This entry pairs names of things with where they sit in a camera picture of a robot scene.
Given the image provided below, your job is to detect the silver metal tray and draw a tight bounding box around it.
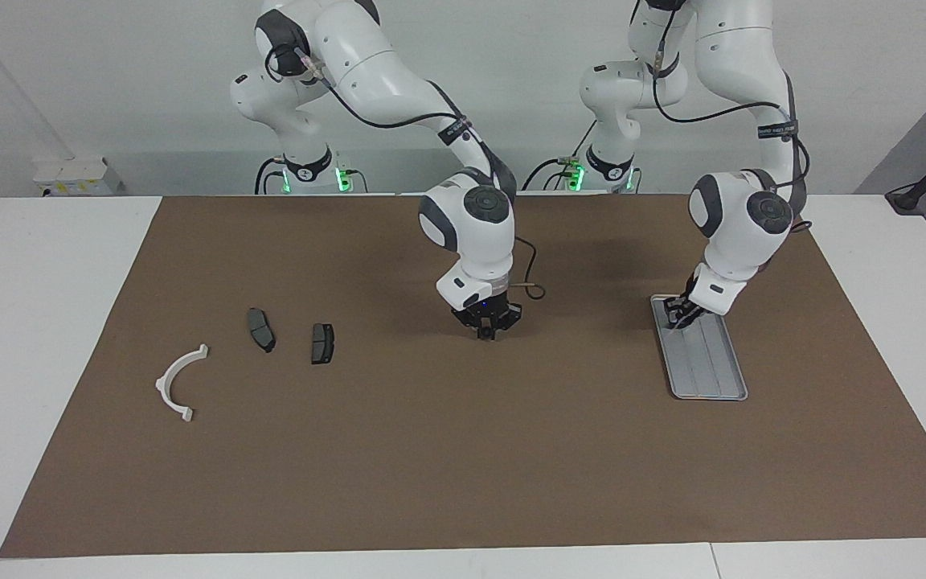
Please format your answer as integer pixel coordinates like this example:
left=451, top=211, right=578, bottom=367
left=649, top=294, right=749, bottom=401

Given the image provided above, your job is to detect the brown table mat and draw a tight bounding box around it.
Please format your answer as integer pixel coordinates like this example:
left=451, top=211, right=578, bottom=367
left=0, top=191, right=926, bottom=559

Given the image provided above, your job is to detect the long dark brake pad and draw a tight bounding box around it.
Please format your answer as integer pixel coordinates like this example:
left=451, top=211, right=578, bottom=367
left=248, top=308, right=277, bottom=354

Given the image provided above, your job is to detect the white box with labels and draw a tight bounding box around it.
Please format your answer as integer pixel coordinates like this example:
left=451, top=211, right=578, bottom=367
left=33, top=157, right=122, bottom=196

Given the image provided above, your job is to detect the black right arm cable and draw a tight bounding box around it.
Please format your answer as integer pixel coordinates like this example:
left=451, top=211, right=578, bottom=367
left=264, top=40, right=548, bottom=302

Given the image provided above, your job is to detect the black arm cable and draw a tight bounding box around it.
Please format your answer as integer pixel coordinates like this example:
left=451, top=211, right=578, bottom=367
left=652, top=16, right=813, bottom=234
left=264, top=40, right=548, bottom=302

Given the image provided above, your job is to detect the black base power cable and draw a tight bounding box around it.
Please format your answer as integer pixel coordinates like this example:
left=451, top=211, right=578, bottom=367
left=254, top=155, right=287, bottom=195
left=521, top=121, right=592, bottom=194

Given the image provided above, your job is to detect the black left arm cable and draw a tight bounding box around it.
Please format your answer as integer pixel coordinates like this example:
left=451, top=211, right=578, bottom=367
left=652, top=16, right=813, bottom=234

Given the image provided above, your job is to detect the white semicircular bracket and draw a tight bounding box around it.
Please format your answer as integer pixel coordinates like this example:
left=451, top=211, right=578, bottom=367
left=155, top=344, right=210, bottom=423

